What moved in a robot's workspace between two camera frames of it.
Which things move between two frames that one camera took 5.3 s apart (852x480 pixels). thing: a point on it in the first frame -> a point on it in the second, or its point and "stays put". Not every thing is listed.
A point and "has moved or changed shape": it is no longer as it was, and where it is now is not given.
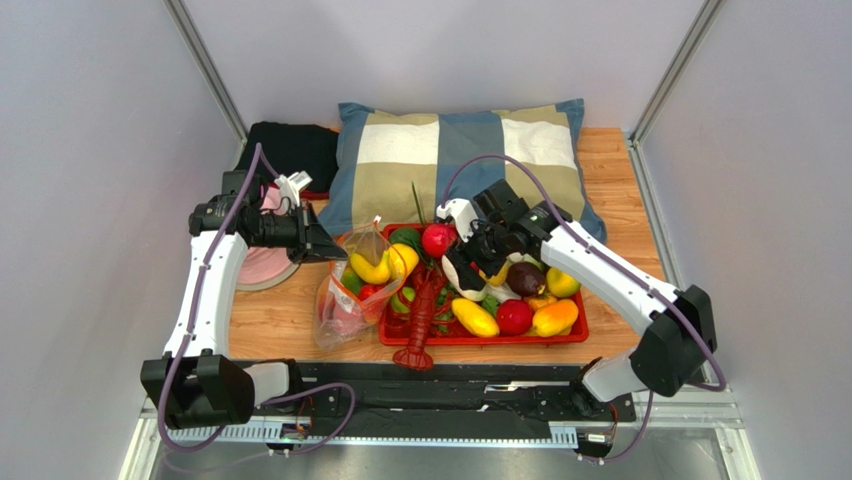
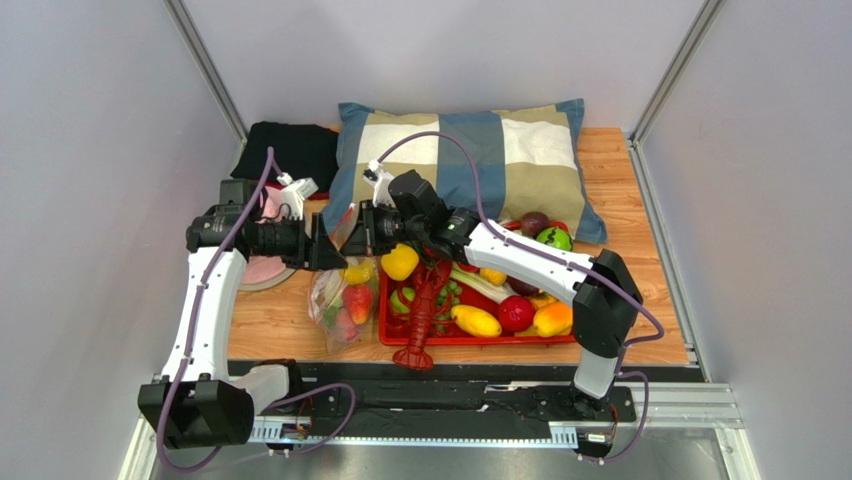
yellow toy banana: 378,273 -> 356,274
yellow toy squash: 475,318 stays put
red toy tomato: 514,317 stays put
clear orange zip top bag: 364,270 has moved or changed shape
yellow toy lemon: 402,261 stays put
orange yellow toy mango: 556,318 stays put
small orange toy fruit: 496,279 stays put
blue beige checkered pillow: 393,166 stays put
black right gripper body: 480,243 -> 365,228
